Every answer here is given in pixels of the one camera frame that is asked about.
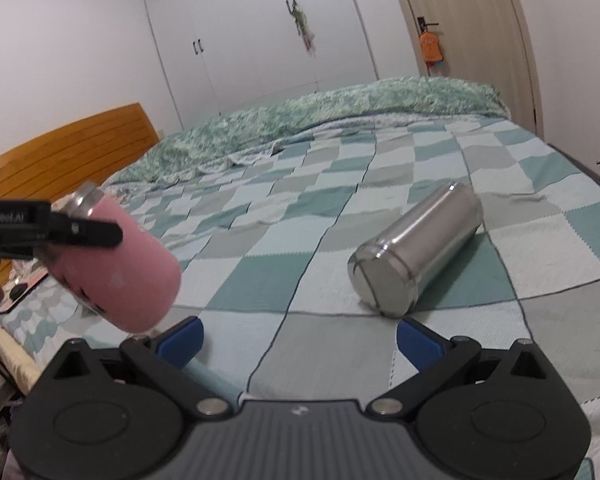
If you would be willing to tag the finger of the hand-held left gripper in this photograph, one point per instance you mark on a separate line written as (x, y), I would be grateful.
(87, 234)

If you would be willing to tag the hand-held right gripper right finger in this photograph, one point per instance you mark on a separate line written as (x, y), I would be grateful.
(416, 342)

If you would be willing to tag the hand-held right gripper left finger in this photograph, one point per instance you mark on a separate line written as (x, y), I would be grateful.
(184, 338)

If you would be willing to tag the pink bottle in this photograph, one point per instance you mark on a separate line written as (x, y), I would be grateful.
(130, 275)

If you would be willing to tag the stainless steel cup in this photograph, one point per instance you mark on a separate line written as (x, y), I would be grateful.
(410, 255)

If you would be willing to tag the wooden headboard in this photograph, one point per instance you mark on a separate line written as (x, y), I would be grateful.
(75, 142)

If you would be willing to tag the beige mattress edge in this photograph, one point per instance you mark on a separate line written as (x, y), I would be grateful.
(12, 360)

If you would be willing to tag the green fluffy blanket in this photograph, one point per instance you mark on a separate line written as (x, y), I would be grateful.
(300, 115)

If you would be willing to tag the white wardrobe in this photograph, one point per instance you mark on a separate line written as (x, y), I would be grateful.
(250, 45)

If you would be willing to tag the orange hanging pouch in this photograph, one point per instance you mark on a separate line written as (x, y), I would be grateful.
(431, 47)

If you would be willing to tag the hanging wardrobe ornament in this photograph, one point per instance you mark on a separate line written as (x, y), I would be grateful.
(302, 22)

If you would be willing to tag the beige door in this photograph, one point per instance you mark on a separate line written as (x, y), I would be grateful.
(470, 20)

